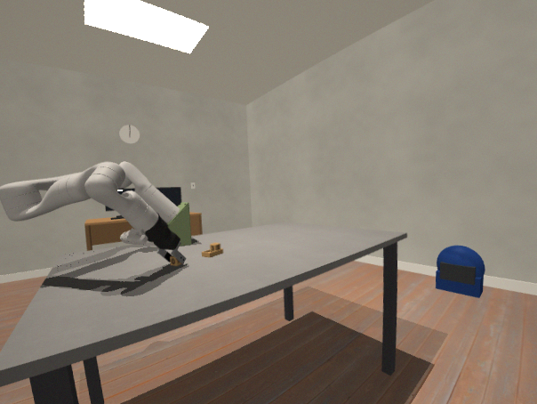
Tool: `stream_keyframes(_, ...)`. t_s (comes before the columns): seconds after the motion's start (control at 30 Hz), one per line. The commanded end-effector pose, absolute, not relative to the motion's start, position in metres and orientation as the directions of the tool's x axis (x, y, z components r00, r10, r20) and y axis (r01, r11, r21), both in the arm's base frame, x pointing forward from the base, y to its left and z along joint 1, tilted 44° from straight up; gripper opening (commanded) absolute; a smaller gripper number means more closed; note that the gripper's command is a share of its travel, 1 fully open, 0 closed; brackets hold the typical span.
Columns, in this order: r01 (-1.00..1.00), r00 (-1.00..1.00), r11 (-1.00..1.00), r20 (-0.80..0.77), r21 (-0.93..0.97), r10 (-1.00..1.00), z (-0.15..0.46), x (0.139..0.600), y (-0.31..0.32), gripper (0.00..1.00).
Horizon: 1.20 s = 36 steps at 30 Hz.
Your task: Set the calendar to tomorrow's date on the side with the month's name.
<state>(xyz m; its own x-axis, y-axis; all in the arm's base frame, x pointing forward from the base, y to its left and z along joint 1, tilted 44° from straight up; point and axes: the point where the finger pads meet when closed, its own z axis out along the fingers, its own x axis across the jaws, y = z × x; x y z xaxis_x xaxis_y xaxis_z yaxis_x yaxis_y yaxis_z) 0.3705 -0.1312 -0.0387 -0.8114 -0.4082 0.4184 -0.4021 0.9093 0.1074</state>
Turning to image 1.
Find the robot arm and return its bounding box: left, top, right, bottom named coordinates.
left=0, top=162, right=180, bottom=223

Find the small wooden tray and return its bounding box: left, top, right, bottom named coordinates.
left=202, top=248, right=223, bottom=257

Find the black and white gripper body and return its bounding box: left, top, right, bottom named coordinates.
left=120, top=204, right=180, bottom=250

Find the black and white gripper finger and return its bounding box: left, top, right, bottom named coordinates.
left=171, top=242, right=186, bottom=264
left=157, top=248, right=172, bottom=263

